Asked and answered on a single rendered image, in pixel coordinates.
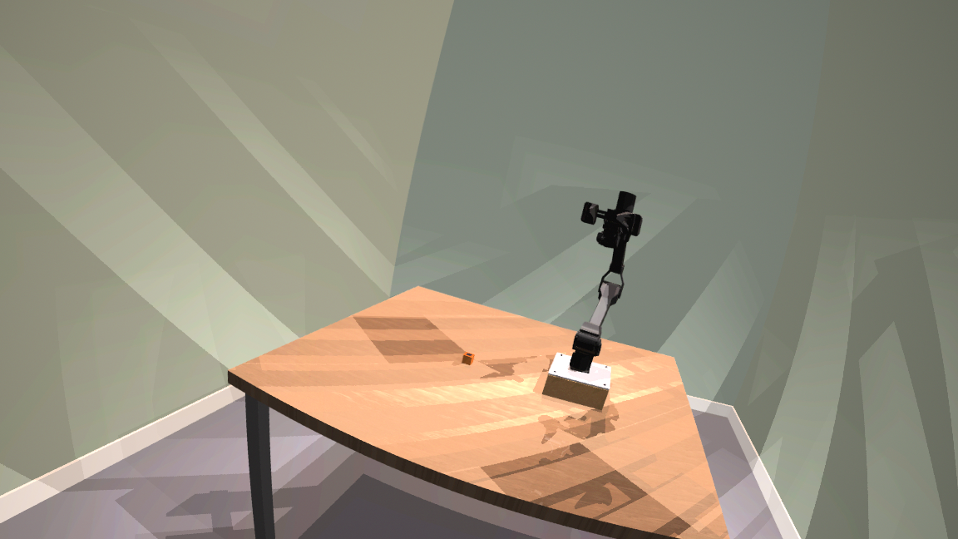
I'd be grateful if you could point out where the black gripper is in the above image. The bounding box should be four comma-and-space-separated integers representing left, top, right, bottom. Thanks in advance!
581, 202, 642, 236

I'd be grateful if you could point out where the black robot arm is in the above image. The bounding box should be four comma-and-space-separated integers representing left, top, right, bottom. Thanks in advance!
570, 191, 636, 373

